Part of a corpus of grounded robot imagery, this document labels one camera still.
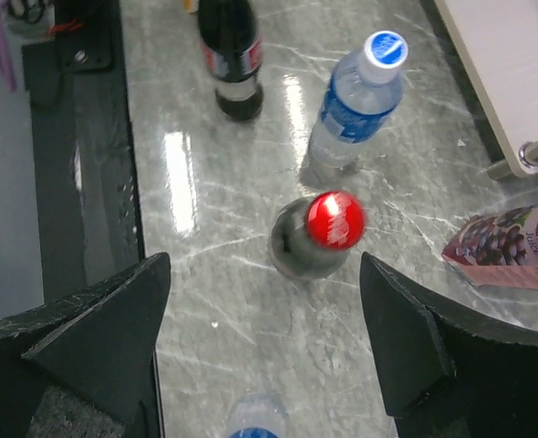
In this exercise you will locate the water bottle right front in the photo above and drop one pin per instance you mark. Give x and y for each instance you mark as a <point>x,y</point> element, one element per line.
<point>257,415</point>

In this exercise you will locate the white two-tier shelf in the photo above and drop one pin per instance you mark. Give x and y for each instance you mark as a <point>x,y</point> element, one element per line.
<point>497,42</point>

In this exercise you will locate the cola bottle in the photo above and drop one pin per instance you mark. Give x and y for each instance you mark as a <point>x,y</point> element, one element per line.
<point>232,50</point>
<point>312,236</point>

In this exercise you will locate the orange juice carton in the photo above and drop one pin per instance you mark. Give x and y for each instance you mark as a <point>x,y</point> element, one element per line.
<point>191,6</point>

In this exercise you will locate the water bottle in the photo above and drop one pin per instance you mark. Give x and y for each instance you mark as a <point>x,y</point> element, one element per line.
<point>364,89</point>
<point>257,415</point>

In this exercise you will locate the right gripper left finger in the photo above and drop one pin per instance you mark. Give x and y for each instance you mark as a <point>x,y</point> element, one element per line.
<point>84,365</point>

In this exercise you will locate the water bottle centre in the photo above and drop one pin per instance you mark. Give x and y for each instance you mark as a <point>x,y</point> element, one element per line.
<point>364,89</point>

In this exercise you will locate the grape juice carton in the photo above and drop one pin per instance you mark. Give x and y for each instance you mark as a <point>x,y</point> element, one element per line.
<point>499,250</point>

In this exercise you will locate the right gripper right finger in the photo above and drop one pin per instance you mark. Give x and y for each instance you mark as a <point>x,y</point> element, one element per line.
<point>446,370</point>

